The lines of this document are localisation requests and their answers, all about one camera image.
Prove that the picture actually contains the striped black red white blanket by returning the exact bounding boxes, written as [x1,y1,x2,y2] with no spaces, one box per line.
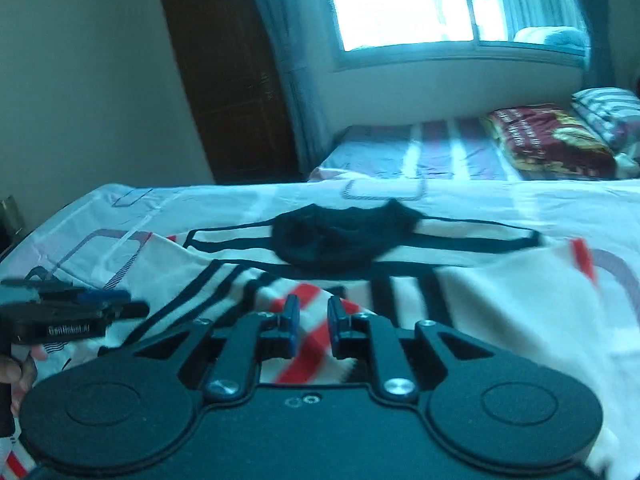
[0,199,640,480]

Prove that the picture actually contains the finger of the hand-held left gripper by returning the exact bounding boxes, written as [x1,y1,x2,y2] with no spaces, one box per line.
[70,287,133,309]
[102,301,151,321]

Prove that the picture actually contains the bed with patterned sheet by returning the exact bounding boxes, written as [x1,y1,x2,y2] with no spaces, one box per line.
[0,177,640,341]

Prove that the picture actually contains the blue curtain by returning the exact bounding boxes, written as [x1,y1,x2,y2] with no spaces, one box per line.
[240,0,332,177]
[570,0,617,92]

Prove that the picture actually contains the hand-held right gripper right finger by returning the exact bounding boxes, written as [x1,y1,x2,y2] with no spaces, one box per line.
[326,296,506,403]

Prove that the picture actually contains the dark wooden wardrobe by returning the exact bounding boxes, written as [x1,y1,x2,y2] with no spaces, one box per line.
[155,0,302,186]

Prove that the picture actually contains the folded light blue cloth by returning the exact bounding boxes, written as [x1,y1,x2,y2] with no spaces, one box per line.
[514,26,587,54]

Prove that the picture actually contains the dark red printed pillow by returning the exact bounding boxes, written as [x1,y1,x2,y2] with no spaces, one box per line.
[482,104,619,181]

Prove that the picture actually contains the person's left hand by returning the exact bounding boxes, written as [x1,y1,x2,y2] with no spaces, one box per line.
[0,349,50,417]

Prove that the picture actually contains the window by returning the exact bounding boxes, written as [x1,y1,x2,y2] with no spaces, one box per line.
[320,0,592,70]

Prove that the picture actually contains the striped pillow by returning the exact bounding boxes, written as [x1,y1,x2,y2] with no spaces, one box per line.
[570,87,640,163]

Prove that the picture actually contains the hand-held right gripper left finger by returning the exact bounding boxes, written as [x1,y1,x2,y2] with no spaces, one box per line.
[97,294,301,404]

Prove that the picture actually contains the bed with striped sheet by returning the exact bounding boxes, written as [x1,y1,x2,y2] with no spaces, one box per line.
[307,117,640,182]

